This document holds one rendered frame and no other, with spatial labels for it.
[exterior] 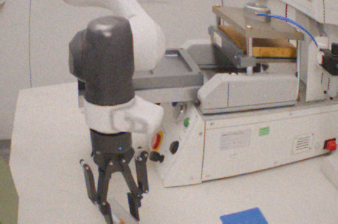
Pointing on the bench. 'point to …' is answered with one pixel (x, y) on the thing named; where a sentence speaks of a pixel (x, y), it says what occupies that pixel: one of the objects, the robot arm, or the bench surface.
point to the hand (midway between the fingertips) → (120, 211)
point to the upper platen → (264, 47)
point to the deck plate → (265, 108)
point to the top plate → (259, 22)
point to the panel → (179, 133)
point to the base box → (253, 143)
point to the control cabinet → (310, 16)
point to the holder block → (170, 72)
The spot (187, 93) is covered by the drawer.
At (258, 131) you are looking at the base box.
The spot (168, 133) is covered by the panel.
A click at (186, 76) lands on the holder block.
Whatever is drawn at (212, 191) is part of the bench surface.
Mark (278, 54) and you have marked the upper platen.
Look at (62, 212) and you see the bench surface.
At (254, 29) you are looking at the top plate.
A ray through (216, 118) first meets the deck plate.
